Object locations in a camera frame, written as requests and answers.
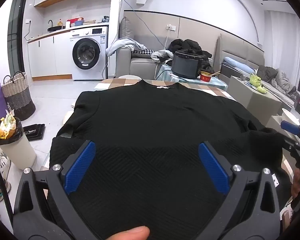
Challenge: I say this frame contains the woven laundry basket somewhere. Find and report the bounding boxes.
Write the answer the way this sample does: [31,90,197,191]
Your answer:
[1,71,36,122]

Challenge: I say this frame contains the teal tablecloth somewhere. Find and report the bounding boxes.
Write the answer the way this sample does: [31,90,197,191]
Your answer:
[155,64,228,91]

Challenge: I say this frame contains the pile of black clothes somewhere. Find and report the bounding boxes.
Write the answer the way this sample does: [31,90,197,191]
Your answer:
[168,39,215,74]

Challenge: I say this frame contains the black floor tray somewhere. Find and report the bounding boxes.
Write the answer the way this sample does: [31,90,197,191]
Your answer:
[22,123,45,142]

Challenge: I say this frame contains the grey cube cabinet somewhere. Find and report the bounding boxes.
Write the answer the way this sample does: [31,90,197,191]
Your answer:
[227,75,289,120]

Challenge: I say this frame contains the grey fabric stool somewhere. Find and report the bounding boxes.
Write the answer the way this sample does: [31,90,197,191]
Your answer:
[265,115,283,130]

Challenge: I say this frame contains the person's left hand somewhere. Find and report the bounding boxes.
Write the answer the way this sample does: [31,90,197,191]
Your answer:
[107,226,150,240]

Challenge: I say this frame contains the green ceramic teapot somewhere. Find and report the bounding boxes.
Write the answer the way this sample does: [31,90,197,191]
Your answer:
[249,72,262,85]

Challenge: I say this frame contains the person's right hand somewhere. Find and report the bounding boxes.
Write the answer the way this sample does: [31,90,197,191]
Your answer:
[291,167,300,198]

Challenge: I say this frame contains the light blue garment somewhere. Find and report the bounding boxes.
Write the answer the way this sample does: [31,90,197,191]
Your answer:
[106,38,147,57]

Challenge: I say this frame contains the grey cushion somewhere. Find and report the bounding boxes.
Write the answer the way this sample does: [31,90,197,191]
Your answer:
[119,16,135,42]

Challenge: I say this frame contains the grey blanket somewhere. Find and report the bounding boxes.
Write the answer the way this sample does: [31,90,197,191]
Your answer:
[270,70,300,98]

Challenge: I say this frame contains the dark jacket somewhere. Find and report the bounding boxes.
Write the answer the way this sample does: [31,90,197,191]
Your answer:
[256,65,278,81]

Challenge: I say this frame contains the white curtain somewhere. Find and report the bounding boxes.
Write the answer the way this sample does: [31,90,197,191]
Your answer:
[264,10,300,63]

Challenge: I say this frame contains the grey upholstered headboard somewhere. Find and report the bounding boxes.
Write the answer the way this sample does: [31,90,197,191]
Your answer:
[215,34,265,79]

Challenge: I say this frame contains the blue pillow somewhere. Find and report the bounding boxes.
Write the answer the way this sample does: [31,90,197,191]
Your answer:
[224,57,255,74]

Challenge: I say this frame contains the group of shoes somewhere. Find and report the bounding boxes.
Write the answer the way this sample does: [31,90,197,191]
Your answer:
[0,142,12,203]

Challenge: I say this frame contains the checkered tablecloth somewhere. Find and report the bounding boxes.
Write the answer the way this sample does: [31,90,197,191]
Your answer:
[41,76,298,228]

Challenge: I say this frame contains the white washing machine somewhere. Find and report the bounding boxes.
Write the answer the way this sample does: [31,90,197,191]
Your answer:
[69,26,109,81]

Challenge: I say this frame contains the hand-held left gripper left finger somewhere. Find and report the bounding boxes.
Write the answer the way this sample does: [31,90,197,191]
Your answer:
[12,140,103,240]

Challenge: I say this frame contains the black rice cooker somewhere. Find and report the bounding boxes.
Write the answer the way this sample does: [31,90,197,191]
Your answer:
[171,51,203,79]

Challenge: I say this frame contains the full white trash bin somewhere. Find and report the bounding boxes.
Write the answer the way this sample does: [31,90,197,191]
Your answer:
[0,114,37,170]

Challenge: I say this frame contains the red bowl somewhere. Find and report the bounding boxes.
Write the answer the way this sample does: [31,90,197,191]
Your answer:
[199,71,213,82]

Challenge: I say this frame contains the white kitchen counter cabinet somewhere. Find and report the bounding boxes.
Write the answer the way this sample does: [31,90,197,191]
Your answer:
[27,27,73,81]

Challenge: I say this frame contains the blue cable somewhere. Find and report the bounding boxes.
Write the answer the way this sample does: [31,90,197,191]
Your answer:
[116,0,167,47]

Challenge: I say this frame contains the grey sofa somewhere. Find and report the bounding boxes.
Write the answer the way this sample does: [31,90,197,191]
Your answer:
[115,46,215,80]

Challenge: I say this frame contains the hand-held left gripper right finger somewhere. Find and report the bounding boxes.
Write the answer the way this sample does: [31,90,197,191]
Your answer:
[198,141,282,240]

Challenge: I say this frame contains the dark glass door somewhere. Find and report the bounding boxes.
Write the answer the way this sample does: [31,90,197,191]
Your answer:
[7,0,30,78]

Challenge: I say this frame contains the black knit sweater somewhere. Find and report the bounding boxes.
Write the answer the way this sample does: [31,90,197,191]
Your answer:
[48,79,294,240]

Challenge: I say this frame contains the grey hoodie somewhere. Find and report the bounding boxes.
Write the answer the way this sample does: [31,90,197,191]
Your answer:
[150,49,174,63]

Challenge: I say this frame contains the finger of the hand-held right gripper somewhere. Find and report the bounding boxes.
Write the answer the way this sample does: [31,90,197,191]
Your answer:
[280,120,300,142]
[282,141,300,155]

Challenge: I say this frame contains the black cable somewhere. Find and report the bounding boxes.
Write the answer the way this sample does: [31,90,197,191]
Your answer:
[0,151,12,207]

